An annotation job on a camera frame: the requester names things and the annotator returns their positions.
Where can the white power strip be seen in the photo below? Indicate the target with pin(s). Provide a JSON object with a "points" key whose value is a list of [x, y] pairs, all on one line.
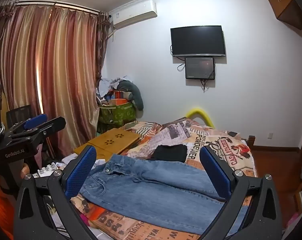
{"points": [[47, 171]]}

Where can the white air conditioner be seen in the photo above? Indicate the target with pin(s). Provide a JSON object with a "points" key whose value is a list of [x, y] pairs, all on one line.
{"points": [[133, 12]]}

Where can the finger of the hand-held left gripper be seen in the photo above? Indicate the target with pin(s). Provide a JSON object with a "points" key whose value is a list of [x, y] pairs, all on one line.
{"points": [[35, 122], [53, 126]]}

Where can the black chair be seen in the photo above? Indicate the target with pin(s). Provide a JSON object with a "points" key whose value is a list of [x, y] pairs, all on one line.
{"points": [[18, 113]]}

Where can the orange box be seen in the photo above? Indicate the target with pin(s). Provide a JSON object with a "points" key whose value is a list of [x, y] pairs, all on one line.
{"points": [[121, 95]]}

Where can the yellow foam tube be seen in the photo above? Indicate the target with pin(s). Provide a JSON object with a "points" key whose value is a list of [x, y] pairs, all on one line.
{"points": [[198, 111]]}

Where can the curtain rod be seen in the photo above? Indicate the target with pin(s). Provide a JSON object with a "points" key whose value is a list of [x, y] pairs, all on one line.
{"points": [[55, 4]]}

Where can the wooden bed frame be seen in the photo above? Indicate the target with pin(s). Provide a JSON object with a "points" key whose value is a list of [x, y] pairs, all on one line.
{"points": [[251, 142]]}

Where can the pile of clothes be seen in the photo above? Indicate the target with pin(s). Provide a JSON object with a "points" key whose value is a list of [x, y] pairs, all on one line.
{"points": [[107, 87]]}

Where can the blue denim pants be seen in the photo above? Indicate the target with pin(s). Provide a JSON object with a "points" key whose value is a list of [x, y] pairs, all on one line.
{"points": [[153, 192]]}

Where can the small black wall monitor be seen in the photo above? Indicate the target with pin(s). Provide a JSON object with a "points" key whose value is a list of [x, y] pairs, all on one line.
{"points": [[199, 68]]}

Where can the black folded garment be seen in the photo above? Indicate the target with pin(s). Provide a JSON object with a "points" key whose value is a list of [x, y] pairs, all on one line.
{"points": [[169, 153]]}

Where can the printed blanket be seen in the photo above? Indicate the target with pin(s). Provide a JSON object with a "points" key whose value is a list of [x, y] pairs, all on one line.
{"points": [[216, 140]]}

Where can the wall outlet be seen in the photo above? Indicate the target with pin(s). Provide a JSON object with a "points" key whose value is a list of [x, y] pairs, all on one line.
{"points": [[270, 135]]}

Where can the striped pink curtain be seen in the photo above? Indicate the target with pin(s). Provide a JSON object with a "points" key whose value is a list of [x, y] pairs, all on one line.
{"points": [[65, 67]]}

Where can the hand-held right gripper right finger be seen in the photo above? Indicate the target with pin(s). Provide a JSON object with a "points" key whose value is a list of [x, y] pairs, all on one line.
{"points": [[216, 173]]}

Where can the orange wooden furniture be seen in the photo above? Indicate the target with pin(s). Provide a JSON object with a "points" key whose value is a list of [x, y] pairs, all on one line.
{"points": [[3, 205]]}

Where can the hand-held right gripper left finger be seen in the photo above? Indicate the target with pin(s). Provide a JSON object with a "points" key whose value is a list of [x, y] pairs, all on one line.
{"points": [[81, 170]]}

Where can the black wall television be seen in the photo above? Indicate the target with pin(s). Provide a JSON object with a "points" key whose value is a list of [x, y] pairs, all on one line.
{"points": [[197, 40]]}

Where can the wooden lap desk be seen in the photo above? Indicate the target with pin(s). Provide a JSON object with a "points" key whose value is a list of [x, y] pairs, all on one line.
{"points": [[110, 140]]}

